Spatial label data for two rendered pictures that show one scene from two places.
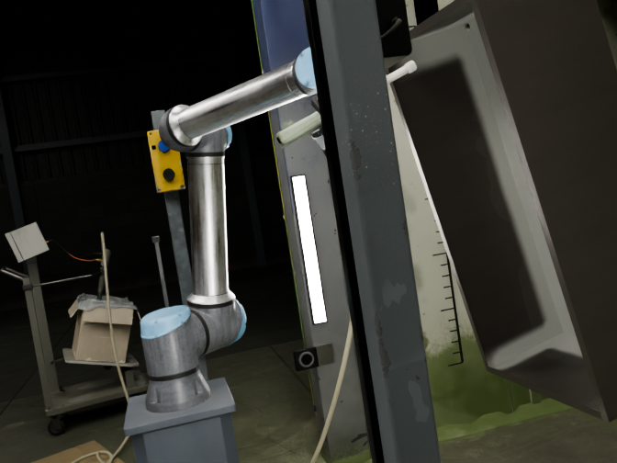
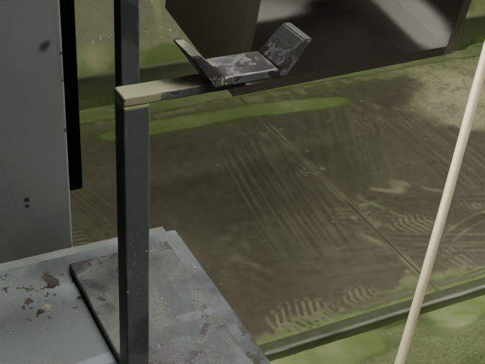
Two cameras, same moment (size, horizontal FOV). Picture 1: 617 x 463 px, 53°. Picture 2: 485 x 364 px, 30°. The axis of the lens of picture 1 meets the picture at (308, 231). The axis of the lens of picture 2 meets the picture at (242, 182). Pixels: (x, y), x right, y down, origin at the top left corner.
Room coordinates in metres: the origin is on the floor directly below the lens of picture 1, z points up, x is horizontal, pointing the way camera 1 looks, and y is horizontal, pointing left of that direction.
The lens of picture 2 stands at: (2.63, 1.10, 1.33)
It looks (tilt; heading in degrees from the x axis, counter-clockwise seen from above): 32 degrees down; 255
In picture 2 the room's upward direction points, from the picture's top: 4 degrees clockwise
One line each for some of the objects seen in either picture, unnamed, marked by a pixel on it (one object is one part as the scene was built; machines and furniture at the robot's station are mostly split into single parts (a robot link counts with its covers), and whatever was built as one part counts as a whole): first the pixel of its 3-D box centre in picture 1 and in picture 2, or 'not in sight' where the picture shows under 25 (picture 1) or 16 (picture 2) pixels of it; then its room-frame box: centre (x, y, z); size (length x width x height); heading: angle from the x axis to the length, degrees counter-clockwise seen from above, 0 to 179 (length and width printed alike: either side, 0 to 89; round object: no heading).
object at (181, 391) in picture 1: (175, 384); not in sight; (1.82, 0.46, 0.69); 0.19 x 0.19 x 0.10
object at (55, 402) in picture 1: (75, 318); not in sight; (3.90, 1.54, 0.64); 0.73 x 0.50 x 1.27; 114
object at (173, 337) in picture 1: (171, 338); not in sight; (1.83, 0.45, 0.83); 0.17 x 0.15 x 0.18; 141
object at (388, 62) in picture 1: (360, 35); not in sight; (0.69, -0.09, 1.35); 0.09 x 0.07 x 0.07; 103
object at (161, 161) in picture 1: (166, 161); not in sight; (2.65, 0.55, 1.42); 0.12 x 0.06 x 0.26; 103
